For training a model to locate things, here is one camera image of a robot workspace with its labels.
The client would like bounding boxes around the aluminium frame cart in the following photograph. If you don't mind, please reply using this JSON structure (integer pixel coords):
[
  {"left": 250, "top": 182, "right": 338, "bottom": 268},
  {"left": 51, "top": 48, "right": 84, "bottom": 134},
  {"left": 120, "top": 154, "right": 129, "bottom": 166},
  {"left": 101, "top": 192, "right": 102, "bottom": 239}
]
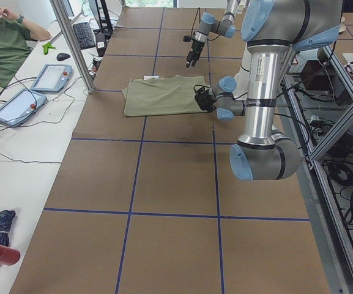
[{"left": 280, "top": 39, "right": 353, "bottom": 293}]

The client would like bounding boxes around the black power brick box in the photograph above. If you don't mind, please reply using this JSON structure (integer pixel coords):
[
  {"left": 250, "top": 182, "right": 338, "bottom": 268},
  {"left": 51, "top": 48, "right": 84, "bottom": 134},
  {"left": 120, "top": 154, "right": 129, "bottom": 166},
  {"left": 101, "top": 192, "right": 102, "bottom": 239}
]
[{"left": 300, "top": 60, "right": 336, "bottom": 91}]

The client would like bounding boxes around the blue teach pendant near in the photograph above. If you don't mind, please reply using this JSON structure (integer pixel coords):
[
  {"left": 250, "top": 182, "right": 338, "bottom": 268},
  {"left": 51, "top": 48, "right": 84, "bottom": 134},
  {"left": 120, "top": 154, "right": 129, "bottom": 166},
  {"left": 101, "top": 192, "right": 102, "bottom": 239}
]
[{"left": 0, "top": 89, "right": 47, "bottom": 127}]

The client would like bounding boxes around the blue teach pendant far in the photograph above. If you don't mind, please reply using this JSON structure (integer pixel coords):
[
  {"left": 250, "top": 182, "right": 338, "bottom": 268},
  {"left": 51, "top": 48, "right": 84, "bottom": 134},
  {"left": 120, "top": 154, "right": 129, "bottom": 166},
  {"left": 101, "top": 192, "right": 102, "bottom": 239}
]
[{"left": 31, "top": 64, "right": 73, "bottom": 94}]

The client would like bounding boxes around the folded dark blue umbrella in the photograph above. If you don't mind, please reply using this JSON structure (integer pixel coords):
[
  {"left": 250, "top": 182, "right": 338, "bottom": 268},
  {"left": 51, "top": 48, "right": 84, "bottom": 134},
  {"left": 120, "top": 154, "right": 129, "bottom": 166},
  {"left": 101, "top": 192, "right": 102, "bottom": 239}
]
[{"left": 0, "top": 209, "right": 17, "bottom": 270}]

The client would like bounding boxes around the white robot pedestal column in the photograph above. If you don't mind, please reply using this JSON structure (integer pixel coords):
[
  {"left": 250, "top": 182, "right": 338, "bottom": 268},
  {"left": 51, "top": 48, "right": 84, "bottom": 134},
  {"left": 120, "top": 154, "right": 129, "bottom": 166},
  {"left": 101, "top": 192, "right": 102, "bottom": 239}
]
[{"left": 233, "top": 47, "right": 251, "bottom": 99}]

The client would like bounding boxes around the blue teach pendant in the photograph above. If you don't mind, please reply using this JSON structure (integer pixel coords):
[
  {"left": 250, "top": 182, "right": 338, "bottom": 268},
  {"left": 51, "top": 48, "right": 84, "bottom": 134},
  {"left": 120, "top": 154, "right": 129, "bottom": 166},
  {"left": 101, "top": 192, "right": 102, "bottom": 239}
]
[
  {"left": 31, "top": 64, "right": 73, "bottom": 94},
  {"left": 0, "top": 89, "right": 47, "bottom": 127}
]

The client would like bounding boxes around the aluminium frame post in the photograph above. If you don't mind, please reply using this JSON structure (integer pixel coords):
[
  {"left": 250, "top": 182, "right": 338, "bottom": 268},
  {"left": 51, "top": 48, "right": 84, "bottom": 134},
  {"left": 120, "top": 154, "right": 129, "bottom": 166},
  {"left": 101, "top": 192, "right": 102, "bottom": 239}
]
[{"left": 50, "top": 0, "right": 95, "bottom": 94}]

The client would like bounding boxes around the person in green shirt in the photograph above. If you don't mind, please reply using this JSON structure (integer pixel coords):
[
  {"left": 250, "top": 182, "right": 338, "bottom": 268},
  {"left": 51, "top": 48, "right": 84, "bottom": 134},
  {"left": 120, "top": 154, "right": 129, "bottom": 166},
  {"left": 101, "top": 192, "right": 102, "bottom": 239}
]
[{"left": 0, "top": 6, "right": 51, "bottom": 88}]

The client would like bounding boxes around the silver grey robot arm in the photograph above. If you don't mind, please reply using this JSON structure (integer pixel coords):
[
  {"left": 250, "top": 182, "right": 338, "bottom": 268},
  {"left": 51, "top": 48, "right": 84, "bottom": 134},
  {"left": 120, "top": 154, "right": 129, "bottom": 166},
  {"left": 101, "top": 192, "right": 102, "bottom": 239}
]
[
  {"left": 194, "top": 1, "right": 343, "bottom": 181},
  {"left": 183, "top": 1, "right": 240, "bottom": 68}
]

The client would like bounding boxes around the black keyboard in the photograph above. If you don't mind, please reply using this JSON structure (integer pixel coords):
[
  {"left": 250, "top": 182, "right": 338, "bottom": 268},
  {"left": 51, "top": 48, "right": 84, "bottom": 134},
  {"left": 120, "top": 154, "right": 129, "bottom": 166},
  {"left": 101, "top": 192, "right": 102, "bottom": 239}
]
[{"left": 72, "top": 22, "right": 96, "bottom": 50}]

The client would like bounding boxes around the black computer mouse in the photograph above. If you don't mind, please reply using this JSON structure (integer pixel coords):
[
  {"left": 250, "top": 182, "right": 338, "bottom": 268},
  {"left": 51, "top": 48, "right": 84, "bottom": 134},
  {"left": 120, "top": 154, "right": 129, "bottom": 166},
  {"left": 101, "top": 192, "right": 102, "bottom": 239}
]
[{"left": 56, "top": 53, "right": 70, "bottom": 61}]

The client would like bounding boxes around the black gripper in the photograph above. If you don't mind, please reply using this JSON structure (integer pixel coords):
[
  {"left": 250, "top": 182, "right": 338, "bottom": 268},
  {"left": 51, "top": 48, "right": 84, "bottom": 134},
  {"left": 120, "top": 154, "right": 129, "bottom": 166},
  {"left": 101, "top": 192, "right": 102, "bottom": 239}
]
[
  {"left": 194, "top": 85, "right": 216, "bottom": 112},
  {"left": 183, "top": 34, "right": 207, "bottom": 67}
]

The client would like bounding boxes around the olive green long-sleeve shirt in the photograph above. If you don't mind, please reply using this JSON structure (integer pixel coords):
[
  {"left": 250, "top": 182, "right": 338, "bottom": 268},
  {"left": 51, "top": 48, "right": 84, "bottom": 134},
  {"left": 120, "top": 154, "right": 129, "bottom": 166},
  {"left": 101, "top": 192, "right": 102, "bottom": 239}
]
[{"left": 122, "top": 75, "right": 207, "bottom": 117}]

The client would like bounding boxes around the white paper hang tag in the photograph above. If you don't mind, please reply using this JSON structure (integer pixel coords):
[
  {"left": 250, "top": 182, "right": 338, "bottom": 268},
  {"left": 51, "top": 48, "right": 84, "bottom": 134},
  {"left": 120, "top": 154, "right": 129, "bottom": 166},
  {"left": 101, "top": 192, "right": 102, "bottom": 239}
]
[{"left": 143, "top": 75, "right": 160, "bottom": 80}]

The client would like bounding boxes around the green plastic clip tool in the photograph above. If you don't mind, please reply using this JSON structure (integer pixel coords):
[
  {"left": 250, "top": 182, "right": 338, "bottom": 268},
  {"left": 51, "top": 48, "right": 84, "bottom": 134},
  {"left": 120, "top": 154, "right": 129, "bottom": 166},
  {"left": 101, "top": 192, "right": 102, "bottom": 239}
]
[{"left": 42, "top": 42, "right": 56, "bottom": 55}]

